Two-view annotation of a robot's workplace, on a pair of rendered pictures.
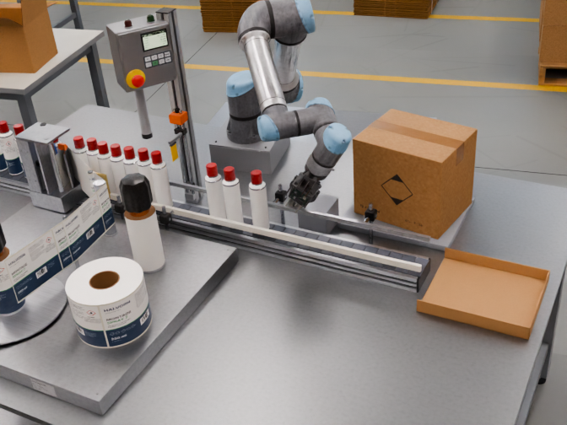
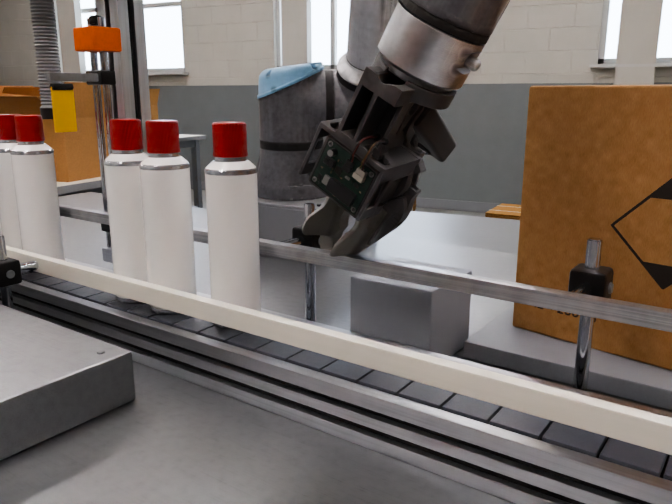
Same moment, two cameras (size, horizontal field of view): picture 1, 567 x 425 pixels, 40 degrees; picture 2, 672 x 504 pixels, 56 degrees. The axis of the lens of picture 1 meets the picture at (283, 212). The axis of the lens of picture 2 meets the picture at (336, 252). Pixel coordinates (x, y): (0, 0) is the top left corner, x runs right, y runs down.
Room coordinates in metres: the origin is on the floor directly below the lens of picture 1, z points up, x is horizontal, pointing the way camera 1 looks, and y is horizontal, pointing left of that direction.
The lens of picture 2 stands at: (1.37, -0.10, 1.11)
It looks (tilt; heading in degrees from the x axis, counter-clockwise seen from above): 14 degrees down; 6
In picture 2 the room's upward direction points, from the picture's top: straight up
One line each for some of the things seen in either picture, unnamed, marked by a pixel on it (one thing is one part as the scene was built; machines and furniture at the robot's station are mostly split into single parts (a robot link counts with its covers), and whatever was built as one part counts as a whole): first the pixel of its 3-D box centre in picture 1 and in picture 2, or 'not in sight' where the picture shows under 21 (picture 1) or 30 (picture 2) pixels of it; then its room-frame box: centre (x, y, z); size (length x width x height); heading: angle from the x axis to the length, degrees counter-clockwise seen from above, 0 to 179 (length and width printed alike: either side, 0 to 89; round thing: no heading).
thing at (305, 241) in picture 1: (251, 228); (199, 306); (1.95, 0.10, 0.91); 1.07 x 0.01 x 0.02; 61
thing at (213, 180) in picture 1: (214, 193); (132, 210); (2.05, 0.21, 0.98); 0.05 x 0.05 x 0.20
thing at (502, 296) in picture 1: (483, 290); not in sight; (1.64, -0.53, 0.85); 0.30 x 0.26 x 0.04; 61
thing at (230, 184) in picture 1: (232, 197); (168, 217); (2.02, 0.15, 0.98); 0.05 x 0.05 x 0.20
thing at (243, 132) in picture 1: (245, 121); (292, 165); (2.53, 0.11, 0.98); 0.15 x 0.15 x 0.10
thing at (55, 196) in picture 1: (52, 167); not in sight; (2.25, 0.75, 1.01); 0.14 x 0.13 x 0.26; 61
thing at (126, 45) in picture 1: (143, 52); not in sight; (2.25, 0.39, 1.38); 0.17 x 0.10 x 0.19; 116
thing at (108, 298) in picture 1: (110, 301); not in sight; (1.60, 0.48, 0.95); 0.20 x 0.20 x 0.14
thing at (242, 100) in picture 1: (245, 92); (294, 101); (2.53, 0.10, 1.10); 0.13 x 0.12 x 0.14; 101
